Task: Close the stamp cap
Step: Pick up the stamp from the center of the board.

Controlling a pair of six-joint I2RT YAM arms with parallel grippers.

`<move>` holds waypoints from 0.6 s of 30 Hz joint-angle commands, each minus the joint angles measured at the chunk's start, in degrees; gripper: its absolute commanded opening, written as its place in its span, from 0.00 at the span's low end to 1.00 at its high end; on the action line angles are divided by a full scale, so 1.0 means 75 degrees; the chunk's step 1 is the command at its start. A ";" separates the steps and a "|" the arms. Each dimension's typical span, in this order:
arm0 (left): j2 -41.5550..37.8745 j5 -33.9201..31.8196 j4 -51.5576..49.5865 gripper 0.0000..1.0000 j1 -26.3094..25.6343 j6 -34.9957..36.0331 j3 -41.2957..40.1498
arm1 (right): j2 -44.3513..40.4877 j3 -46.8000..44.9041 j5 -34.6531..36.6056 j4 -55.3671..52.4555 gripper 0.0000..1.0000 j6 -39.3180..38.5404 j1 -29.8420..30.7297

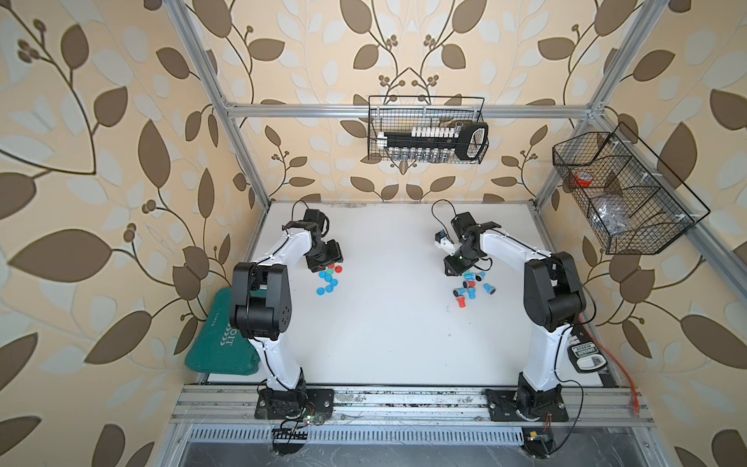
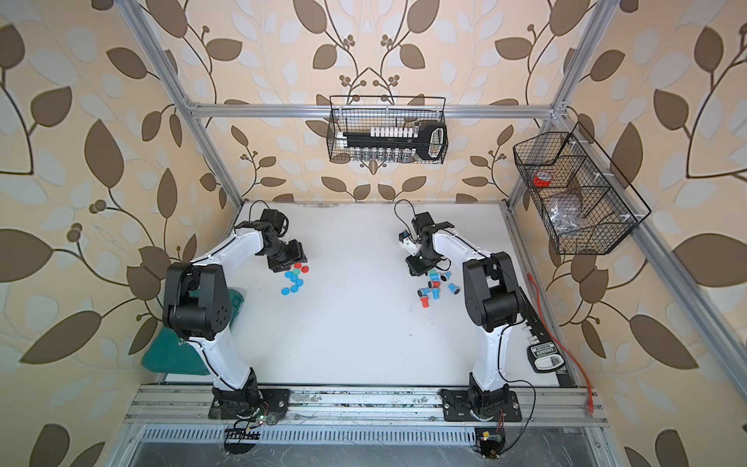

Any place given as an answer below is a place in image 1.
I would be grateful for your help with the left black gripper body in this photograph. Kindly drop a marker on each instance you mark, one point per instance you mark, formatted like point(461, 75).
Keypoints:
point(324, 255)

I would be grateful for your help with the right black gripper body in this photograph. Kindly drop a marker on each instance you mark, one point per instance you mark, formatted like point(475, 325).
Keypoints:
point(460, 261)

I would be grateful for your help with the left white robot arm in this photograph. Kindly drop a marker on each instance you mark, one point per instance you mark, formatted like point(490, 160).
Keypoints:
point(261, 299)

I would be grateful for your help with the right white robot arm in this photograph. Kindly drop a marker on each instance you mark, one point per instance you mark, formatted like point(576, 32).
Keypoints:
point(553, 296)

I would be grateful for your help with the black white tool in basket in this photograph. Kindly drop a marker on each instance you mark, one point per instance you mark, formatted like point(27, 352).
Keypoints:
point(462, 143)

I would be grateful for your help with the red tape roll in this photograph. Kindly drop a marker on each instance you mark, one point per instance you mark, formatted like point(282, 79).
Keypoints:
point(582, 179)

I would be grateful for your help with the green cloth bag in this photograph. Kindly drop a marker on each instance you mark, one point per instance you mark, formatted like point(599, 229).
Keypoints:
point(220, 348)

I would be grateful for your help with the clear plastic bag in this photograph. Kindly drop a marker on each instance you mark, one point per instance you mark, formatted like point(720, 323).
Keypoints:
point(609, 215)

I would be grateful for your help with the handheld label device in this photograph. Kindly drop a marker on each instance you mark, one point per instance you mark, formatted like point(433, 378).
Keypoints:
point(587, 358)

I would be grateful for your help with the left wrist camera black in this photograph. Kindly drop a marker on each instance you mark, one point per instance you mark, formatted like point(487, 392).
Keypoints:
point(318, 219)

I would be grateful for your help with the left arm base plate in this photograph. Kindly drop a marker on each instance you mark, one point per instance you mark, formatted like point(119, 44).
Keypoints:
point(293, 403)

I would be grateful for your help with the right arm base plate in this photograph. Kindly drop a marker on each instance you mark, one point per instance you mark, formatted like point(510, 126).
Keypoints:
point(526, 404)

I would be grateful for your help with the black wire basket back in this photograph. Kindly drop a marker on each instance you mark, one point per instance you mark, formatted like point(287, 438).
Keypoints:
point(401, 113)

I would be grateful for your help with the black wire basket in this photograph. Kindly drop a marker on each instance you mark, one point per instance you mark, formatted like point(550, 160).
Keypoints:
point(401, 113)
point(662, 206)

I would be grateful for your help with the black wire basket right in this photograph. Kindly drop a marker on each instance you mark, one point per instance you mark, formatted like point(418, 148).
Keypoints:
point(662, 206)

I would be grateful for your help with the aluminium rail front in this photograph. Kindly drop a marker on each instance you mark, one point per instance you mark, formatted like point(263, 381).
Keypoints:
point(402, 405)

